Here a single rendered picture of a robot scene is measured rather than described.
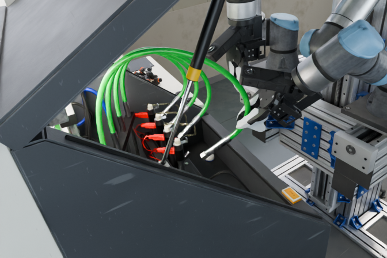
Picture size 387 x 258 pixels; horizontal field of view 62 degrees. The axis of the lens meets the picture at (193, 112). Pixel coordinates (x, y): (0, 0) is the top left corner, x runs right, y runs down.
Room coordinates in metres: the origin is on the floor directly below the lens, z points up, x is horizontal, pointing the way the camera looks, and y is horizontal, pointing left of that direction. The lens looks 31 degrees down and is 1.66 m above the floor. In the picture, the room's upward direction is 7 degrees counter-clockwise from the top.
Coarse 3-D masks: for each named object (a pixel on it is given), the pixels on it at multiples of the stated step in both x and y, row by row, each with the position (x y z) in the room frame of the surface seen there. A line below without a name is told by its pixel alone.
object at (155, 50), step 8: (152, 48) 0.67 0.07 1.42; (160, 48) 0.67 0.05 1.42; (168, 48) 0.67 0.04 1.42; (176, 48) 0.68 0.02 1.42; (128, 56) 0.67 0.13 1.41; (136, 56) 0.67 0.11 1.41; (192, 56) 0.67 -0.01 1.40; (120, 64) 0.67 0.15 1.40; (208, 64) 0.67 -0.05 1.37; (216, 64) 0.67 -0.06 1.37; (112, 72) 0.67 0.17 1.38; (224, 72) 0.67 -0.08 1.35; (104, 80) 0.67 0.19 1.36; (232, 80) 0.67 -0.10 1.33; (104, 88) 0.67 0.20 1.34; (240, 88) 0.67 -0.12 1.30; (96, 104) 0.67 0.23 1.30; (248, 104) 0.67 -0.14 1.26; (96, 112) 0.67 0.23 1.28; (248, 112) 0.67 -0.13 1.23; (96, 120) 0.67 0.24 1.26; (104, 136) 0.68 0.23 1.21; (232, 136) 0.67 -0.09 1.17; (104, 144) 0.67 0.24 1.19
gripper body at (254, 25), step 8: (256, 16) 0.82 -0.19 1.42; (232, 24) 0.80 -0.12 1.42; (240, 24) 0.79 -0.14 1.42; (248, 24) 0.79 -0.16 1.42; (256, 24) 0.82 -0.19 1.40; (248, 32) 0.81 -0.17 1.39; (256, 32) 0.82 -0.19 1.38; (240, 40) 0.80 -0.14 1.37; (248, 40) 0.81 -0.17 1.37; (256, 40) 0.81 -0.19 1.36; (264, 40) 0.81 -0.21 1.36; (232, 48) 0.81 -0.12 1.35; (240, 48) 0.78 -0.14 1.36; (248, 48) 0.79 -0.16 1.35; (256, 48) 0.82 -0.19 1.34; (264, 48) 0.81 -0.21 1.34; (232, 56) 0.81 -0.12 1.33; (240, 56) 0.78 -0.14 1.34; (248, 56) 0.80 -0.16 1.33; (256, 56) 0.81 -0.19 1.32; (264, 56) 0.81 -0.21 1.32
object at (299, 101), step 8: (296, 72) 0.61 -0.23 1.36; (296, 80) 0.60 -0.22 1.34; (296, 88) 0.61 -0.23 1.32; (304, 88) 0.59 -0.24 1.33; (264, 96) 0.65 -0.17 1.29; (272, 96) 0.62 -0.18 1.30; (280, 96) 0.62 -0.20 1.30; (288, 96) 0.62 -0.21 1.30; (296, 96) 0.62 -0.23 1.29; (304, 96) 0.61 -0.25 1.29; (312, 96) 0.60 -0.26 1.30; (320, 96) 0.60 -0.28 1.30; (264, 104) 0.62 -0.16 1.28; (272, 104) 0.62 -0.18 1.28; (280, 104) 0.61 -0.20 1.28; (288, 104) 0.61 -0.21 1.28; (296, 104) 0.62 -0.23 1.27; (304, 104) 0.61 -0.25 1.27; (272, 112) 0.63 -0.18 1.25; (280, 112) 0.62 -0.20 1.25; (288, 112) 0.61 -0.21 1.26; (296, 112) 0.60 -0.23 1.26; (280, 120) 0.62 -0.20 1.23
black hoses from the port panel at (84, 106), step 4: (84, 96) 0.87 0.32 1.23; (84, 100) 0.86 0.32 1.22; (72, 104) 0.89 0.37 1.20; (76, 104) 0.89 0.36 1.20; (80, 104) 0.90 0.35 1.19; (84, 104) 0.86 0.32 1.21; (84, 108) 0.90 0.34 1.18; (88, 108) 0.90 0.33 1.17; (84, 112) 0.92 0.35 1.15; (88, 112) 0.86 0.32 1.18; (92, 112) 0.90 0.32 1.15; (84, 116) 0.91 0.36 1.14; (88, 116) 0.85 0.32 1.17; (92, 116) 0.90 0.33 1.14; (88, 120) 0.85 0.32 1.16; (92, 120) 0.90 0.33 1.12; (88, 124) 0.85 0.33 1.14; (88, 128) 0.85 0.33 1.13; (88, 132) 0.85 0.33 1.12; (84, 136) 0.85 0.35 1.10; (88, 136) 0.85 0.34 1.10; (92, 140) 0.90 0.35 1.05; (96, 140) 0.85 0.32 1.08
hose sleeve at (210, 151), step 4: (228, 136) 0.67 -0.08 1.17; (220, 140) 0.68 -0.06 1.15; (224, 140) 0.67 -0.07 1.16; (228, 140) 0.67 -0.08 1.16; (216, 144) 0.67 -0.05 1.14; (220, 144) 0.67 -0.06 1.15; (224, 144) 0.67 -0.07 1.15; (208, 148) 0.68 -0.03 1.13; (212, 148) 0.67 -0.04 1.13; (216, 148) 0.67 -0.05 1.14; (220, 148) 0.67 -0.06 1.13; (208, 152) 0.67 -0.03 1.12; (212, 152) 0.67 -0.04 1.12; (208, 156) 0.67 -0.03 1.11
